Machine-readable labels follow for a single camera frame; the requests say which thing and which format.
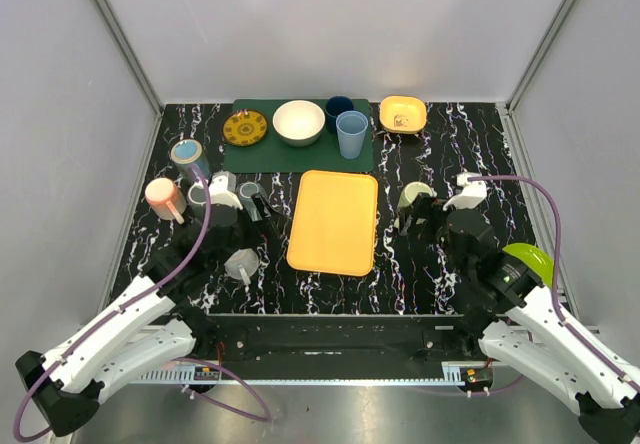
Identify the sage green mug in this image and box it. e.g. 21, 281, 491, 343
394, 181, 437, 235

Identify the grey faceted mug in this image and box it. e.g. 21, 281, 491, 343
237, 182, 272, 222

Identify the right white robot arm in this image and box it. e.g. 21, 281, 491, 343
397, 193, 639, 443

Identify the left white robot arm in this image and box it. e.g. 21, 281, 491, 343
15, 191, 273, 437

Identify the white grey mug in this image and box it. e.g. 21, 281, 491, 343
224, 248, 260, 285

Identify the dark teal mug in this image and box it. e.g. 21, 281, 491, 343
187, 183, 207, 212

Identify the pink mug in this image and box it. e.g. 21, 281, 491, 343
144, 177, 187, 224

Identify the blue mug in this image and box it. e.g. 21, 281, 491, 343
170, 139, 212, 183

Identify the dark green mat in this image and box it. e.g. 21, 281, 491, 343
223, 99, 374, 174

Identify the orange plastic tray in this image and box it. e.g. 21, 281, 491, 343
287, 170, 378, 277

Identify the yellow patterned plate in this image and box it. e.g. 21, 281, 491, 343
222, 109, 269, 147

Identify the yellow square bowl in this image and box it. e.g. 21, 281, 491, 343
379, 96, 427, 134

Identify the white bowl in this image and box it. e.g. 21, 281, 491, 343
272, 100, 325, 147

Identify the light blue plastic cup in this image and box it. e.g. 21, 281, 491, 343
336, 110, 369, 159

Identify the lime green plate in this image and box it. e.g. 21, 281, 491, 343
503, 243, 554, 288

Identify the dark blue cup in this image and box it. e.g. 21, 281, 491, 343
324, 96, 354, 134

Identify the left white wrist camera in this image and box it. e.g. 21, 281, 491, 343
209, 171, 243, 209

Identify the right aluminium frame post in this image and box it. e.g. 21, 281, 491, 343
505, 0, 600, 110

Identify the aluminium frame post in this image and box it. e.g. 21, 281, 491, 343
505, 0, 600, 110
73, 0, 165, 110

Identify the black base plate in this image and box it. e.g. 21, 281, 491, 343
181, 311, 486, 381

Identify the left aluminium frame post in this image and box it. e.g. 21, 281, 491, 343
73, 0, 165, 110

